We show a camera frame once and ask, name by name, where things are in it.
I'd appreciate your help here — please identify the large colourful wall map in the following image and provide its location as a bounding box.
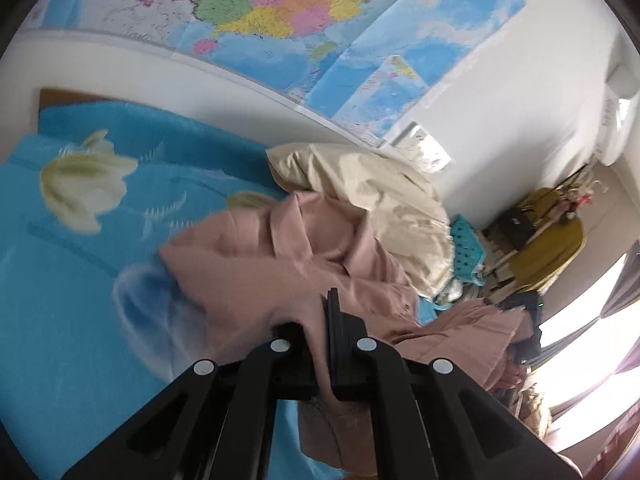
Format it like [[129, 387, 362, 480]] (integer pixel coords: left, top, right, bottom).
[[27, 0, 528, 128]]

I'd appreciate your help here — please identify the black bag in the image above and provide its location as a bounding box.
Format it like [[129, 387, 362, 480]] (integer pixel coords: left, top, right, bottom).
[[499, 206, 540, 250]]

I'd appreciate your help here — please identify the small wall picture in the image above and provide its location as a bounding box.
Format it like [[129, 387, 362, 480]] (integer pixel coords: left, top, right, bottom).
[[389, 121, 452, 173]]

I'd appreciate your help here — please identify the grey curtain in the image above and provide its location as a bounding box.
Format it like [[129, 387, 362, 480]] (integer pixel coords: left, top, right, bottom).
[[597, 242, 640, 320]]

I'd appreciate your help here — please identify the white rack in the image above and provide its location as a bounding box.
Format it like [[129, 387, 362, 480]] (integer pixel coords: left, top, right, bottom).
[[479, 220, 553, 306]]

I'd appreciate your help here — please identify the blue floral bed sheet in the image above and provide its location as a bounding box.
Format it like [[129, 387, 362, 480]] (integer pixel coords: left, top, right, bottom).
[[0, 100, 451, 480]]

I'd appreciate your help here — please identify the beige cloth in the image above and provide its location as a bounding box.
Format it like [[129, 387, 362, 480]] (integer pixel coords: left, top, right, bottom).
[[265, 142, 457, 297]]

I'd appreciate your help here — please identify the pink garment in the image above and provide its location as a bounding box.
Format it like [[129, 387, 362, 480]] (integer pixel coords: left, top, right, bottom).
[[159, 191, 535, 477]]

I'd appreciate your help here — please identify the white air conditioner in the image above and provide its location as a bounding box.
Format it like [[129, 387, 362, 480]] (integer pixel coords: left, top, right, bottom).
[[596, 64, 637, 167]]

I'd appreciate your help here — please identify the brown wooden headboard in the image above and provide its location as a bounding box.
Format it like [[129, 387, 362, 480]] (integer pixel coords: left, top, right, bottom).
[[39, 88, 108, 110]]

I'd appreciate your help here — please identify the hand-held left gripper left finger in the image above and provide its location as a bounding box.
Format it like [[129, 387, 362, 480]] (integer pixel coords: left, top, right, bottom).
[[60, 322, 321, 480]]

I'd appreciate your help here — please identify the teal dotted cloth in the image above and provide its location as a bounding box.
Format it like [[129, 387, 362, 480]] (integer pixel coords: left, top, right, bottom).
[[446, 214, 489, 287]]

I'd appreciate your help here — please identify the yellow cloth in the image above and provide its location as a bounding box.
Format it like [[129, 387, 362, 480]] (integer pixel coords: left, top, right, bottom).
[[500, 187, 587, 295]]

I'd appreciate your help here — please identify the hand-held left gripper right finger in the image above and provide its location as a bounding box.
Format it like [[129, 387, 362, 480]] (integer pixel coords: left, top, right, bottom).
[[327, 287, 583, 480]]

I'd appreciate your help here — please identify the small wall map poster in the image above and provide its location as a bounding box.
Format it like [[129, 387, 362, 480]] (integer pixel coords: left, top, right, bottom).
[[337, 55, 432, 147]]

